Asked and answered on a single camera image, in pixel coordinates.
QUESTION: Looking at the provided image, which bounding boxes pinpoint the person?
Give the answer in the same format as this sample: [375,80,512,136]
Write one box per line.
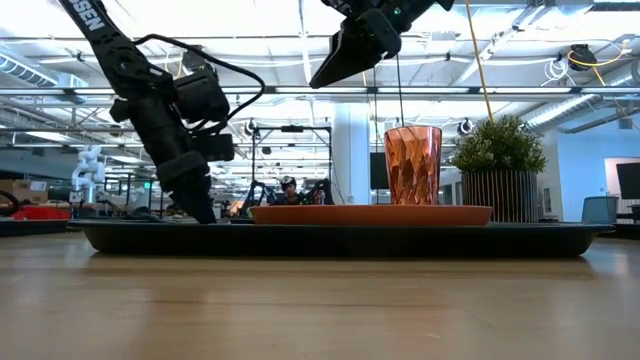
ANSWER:
[272,174,305,207]

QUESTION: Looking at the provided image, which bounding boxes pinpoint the cardboard box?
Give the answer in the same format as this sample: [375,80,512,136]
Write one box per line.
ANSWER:
[0,178,50,204]

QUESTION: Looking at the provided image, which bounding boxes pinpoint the red plastic bin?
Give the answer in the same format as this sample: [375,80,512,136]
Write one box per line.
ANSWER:
[8,205,72,222]

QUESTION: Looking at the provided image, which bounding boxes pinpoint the black left wrist camera cable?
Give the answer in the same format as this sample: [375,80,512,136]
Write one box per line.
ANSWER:
[133,33,267,136]

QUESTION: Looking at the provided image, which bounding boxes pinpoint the black hanging cable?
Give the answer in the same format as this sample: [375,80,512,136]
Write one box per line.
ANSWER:
[394,52,405,129]

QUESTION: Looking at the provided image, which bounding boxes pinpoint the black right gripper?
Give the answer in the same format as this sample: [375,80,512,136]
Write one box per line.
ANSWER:
[309,0,456,90]

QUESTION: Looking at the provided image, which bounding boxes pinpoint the black wall monitor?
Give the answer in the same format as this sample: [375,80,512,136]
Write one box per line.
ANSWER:
[615,161,640,201]

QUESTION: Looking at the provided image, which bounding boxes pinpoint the orange round plate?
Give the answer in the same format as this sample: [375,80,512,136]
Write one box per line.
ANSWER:
[249,203,495,227]

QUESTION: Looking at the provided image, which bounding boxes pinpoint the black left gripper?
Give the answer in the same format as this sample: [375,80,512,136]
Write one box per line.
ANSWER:
[130,97,219,225]

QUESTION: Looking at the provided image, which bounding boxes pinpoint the black monitor screen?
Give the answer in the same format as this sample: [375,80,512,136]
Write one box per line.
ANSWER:
[369,151,391,191]

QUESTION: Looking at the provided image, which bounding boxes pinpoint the black metal station frame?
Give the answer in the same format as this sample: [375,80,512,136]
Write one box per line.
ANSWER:
[249,124,335,206]

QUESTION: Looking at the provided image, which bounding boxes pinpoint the orange faceted cup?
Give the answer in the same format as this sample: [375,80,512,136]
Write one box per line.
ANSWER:
[383,125,444,207]

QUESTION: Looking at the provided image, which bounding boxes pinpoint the teal chair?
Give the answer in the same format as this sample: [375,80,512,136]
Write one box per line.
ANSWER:
[581,195,620,225]

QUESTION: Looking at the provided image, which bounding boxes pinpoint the black plastic tray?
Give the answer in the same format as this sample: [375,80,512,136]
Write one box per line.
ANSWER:
[66,218,616,260]

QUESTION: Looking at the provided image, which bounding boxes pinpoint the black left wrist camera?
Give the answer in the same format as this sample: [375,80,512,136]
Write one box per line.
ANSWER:
[191,132,236,163]

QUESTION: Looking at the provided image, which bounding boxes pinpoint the green plant in ribbed pot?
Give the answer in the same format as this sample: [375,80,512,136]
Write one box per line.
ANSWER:
[451,113,548,224]

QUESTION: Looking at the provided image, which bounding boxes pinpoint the white cable coil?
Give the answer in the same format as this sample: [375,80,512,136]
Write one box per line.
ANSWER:
[542,57,577,87]

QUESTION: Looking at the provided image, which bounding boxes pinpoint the black aluminium table frame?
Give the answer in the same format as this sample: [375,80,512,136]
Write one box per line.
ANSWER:
[0,217,640,240]

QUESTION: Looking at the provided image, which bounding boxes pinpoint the white column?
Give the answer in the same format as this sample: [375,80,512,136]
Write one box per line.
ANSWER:
[331,102,372,205]

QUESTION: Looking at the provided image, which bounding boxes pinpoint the yellow hanging cable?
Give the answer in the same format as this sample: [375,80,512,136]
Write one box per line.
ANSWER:
[463,0,496,124]

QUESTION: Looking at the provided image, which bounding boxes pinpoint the silver ceiling air duct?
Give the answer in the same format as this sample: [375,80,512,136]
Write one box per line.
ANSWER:
[0,52,90,90]

